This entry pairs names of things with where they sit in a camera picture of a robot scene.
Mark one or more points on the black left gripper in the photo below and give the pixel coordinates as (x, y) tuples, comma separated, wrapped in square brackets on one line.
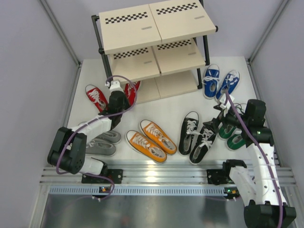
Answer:
[(127, 105)]

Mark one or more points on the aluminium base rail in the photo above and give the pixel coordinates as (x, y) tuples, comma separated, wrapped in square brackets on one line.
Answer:
[(142, 176)]

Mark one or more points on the orange sneaker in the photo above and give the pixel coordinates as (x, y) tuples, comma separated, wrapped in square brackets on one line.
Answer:
[(157, 134), (145, 146)]

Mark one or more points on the right green sneaker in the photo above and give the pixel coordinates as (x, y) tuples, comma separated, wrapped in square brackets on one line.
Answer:
[(235, 142)]

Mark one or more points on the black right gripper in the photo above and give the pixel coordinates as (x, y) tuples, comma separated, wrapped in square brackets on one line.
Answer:
[(213, 124)]

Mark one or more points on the green sneaker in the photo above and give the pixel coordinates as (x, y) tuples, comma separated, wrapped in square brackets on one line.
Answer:
[(235, 142), (226, 132)]

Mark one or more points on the red sneaker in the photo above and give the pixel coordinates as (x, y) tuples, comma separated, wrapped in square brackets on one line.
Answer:
[(96, 96), (130, 91)]

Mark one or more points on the left grey corner post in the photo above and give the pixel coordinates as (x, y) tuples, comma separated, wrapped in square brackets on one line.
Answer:
[(52, 18)]

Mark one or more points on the beige black shoe shelf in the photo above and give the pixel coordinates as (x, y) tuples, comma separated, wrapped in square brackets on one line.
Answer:
[(163, 45)]

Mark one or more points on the grey aluminium corner post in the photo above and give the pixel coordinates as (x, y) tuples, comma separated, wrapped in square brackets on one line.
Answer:
[(266, 33)]

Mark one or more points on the lower grey sneaker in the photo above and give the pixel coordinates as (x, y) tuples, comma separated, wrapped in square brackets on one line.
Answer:
[(100, 147)]

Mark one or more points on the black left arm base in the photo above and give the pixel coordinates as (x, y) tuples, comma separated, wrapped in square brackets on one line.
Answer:
[(107, 176)]

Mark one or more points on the left black sneaker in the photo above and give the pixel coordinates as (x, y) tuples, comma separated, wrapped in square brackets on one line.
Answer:
[(188, 128)]

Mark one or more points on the right black sneaker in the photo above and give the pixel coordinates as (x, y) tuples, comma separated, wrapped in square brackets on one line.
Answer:
[(205, 139)]

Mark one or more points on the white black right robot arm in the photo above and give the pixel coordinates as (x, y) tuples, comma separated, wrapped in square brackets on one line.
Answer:
[(264, 203)]

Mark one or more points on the right blue sneaker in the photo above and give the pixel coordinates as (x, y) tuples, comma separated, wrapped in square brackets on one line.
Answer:
[(229, 83)]

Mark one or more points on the grey sneaker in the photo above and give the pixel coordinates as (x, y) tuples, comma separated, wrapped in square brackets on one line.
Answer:
[(100, 147), (110, 136)]

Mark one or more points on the left blue sneaker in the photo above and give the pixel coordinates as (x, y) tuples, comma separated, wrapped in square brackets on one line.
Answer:
[(211, 81)]

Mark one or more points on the black sneaker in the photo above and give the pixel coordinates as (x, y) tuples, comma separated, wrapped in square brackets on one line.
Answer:
[(188, 128), (205, 139)]

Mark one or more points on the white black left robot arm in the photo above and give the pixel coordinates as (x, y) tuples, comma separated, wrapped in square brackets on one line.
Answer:
[(68, 149)]

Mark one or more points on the left green sneaker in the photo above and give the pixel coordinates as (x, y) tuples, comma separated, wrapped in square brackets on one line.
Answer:
[(226, 132)]

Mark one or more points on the blue sneaker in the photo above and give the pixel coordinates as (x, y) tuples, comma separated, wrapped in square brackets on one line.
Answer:
[(211, 81), (229, 83)]

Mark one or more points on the upper grey sneaker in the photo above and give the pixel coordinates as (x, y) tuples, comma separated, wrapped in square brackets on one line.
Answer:
[(110, 136)]

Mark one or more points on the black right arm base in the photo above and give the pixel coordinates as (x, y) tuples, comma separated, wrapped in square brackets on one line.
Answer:
[(221, 176)]

